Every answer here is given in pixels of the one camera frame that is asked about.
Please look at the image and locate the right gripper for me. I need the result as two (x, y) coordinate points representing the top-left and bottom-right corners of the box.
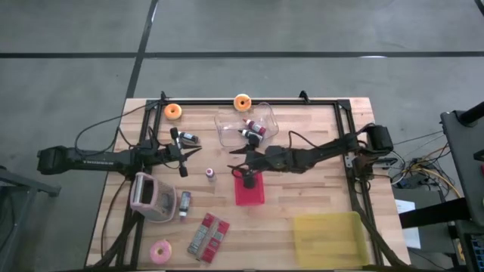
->
(227, 134), (275, 190)

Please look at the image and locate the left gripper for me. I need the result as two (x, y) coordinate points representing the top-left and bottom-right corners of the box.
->
(166, 127), (203, 178)

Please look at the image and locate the dark food colouring bottle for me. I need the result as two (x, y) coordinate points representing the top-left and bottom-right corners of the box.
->
(177, 131), (200, 145)
(237, 128), (262, 143)

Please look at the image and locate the orange donut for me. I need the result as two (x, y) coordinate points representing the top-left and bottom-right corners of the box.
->
(163, 103), (183, 121)
(233, 93), (253, 113)

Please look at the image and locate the purple food colouring bottle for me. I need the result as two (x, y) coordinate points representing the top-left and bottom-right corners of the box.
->
(178, 190), (192, 220)

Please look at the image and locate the red snack package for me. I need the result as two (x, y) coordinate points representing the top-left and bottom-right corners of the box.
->
(187, 212), (231, 264)

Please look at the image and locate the pink donut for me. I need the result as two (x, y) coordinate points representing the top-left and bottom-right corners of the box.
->
(149, 240), (173, 265)

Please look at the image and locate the clear plastic bin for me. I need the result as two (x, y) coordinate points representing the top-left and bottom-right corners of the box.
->
(213, 101), (280, 148)

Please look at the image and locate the red plastic basket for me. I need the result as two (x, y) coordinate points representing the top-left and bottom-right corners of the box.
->
(233, 172), (266, 207)

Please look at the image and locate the pink and white basket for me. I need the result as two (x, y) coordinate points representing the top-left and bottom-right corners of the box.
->
(129, 172), (178, 224)

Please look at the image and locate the yellow plastic tray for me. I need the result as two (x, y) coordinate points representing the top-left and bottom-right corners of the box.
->
(293, 211), (370, 267)

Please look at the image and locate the grey metal stand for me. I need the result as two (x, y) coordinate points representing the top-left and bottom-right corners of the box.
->
(0, 165), (62, 272)

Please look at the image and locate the white paper sheet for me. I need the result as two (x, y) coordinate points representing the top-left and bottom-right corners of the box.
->
(394, 199), (422, 250)

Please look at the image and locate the black flat bar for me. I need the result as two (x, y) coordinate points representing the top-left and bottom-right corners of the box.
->
(399, 197), (472, 230)

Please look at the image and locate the grey equipment cabinet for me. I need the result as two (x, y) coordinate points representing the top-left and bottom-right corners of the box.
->
(439, 100), (484, 227)

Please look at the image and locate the black equipment cart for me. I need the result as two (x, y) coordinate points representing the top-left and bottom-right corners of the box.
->
(448, 221), (484, 272)

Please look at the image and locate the black aluminium table frame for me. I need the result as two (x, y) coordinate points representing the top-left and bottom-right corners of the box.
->
(88, 90), (409, 271)

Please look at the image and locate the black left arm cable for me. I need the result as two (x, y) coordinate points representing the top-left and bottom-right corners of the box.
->
(74, 101), (160, 152)

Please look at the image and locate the tangled floor cable bundle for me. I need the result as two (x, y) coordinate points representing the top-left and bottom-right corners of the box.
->
(389, 130), (464, 199)

